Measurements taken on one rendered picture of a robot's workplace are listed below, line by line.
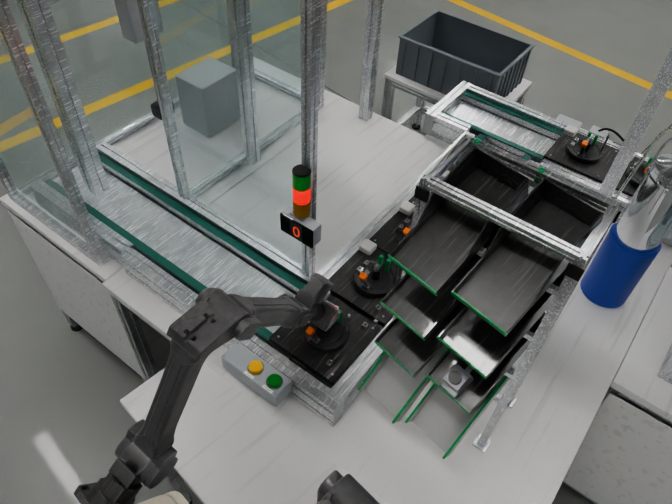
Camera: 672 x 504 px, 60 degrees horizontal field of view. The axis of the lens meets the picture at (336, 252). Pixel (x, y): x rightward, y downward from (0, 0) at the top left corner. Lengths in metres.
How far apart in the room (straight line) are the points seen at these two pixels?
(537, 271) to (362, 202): 1.20
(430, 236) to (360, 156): 1.31
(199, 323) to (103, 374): 1.93
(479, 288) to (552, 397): 0.78
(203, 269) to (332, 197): 0.61
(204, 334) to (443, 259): 0.50
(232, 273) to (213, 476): 0.65
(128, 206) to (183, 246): 0.30
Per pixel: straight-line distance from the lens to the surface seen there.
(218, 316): 1.04
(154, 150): 2.58
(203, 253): 2.04
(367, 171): 2.42
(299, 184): 1.55
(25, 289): 3.39
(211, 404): 1.77
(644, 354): 2.12
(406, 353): 1.45
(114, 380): 2.91
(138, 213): 2.22
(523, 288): 1.18
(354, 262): 1.92
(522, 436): 1.81
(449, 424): 1.57
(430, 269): 1.19
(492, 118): 2.74
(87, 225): 2.04
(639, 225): 1.93
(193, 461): 1.71
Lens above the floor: 2.42
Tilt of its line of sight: 48 degrees down
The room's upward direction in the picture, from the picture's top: 4 degrees clockwise
